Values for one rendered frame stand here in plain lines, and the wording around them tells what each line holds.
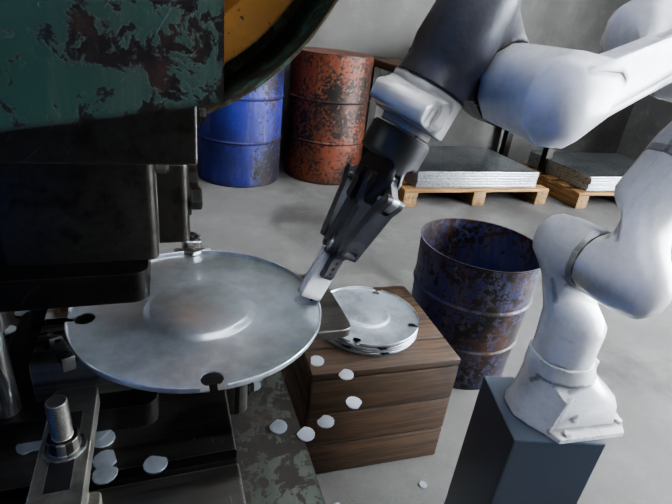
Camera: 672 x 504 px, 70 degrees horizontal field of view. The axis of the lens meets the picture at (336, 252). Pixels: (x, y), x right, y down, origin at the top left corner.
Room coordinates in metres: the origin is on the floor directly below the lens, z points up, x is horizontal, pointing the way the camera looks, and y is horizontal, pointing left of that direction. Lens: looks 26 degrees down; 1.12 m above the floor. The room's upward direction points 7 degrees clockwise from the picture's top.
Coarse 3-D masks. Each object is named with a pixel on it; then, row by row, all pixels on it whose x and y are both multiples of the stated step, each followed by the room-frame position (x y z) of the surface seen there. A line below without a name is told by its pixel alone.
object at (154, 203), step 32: (0, 192) 0.36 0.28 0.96; (32, 192) 0.37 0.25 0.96; (64, 192) 0.38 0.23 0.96; (96, 192) 0.38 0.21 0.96; (128, 192) 0.39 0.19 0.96; (160, 192) 0.43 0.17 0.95; (192, 192) 0.45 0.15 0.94; (0, 224) 0.36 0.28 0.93; (32, 224) 0.37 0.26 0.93; (64, 224) 0.37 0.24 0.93; (96, 224) 0.38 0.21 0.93; (128, 224) 0.39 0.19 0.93; (160, 224) 0.43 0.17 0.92; (0, 256) 0.36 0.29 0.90; (32, 256) 0.36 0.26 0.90; (64, 256) 0.37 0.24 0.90; (96, 256) 0.38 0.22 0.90; (128, 256) 0.39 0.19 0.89
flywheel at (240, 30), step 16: (224, 0) 0.84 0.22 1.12; (240, 0) 0.83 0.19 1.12; (256, 0) 0.84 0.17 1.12; (272, 0) 0.84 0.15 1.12; (288, 0) 0.85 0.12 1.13; (224, 16) 0.82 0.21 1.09; (240, 16) 0.83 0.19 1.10; (256, 16) 0.84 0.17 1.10; (272, 16) 0.85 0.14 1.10; (224, 32) 0.82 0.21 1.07; (240, 32) 0.83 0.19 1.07; (256, 32) 0.84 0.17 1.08; (224, 48) 0.82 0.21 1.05; (240, 48) 0.83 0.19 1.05
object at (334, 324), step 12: (300, 276) 0.60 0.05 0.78; (312, 300) 0.54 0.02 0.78; (324, 300) 0.54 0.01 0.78; (336, 300) 0.55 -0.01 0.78; (324, 312) 0.51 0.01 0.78; (336, 312) 0.52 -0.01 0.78; (324, 324) 0.49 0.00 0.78; (336, 324) 0.49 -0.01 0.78; (348, 324) 0.49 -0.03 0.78; (324, 336) 0.47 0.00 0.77; (336, 336) 0.48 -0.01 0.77; (204, 384) 0.44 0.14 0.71; (252, 384) 0.48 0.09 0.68; (228, 396) 0.45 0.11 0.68; (240, 396) 0.46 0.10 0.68; (240, 408) 0.46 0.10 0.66
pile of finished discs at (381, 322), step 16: (352, 288) 1.27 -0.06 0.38; (368, 288) 1.28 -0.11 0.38; (352, 304) 1.17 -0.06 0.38; (368, 304) 1.18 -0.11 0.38; (384, 304) 1.20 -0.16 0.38; (400, 304) 1.22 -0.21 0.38; (352, 320) 1.10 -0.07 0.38; (368, 320) 1.10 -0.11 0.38; (384, 320) 1.11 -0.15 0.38; (400, 320) 1.13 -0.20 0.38; (416, 320) 1.14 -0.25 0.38; (352, 336) 1.03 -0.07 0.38; (368, 336) 1.04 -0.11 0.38; (384, 336) 1.05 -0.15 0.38; (400, 336) 1.05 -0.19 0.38; (368, 352) 0.99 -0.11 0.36; (384, 352) 1.00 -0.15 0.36
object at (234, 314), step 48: (192, 288) 0.52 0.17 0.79; (240, 288) 0.54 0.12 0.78; (288, 288) 0.56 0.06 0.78; (96, 336) 0.41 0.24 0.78; (144, 336) 0.42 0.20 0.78; (192, 336) 0.43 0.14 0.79; (240, 336) 0.44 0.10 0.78; (288, 336) 0.45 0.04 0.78; (144, 384) 0.34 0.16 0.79; (192, 384) 0.36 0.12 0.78; (240, 384) 0.36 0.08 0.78
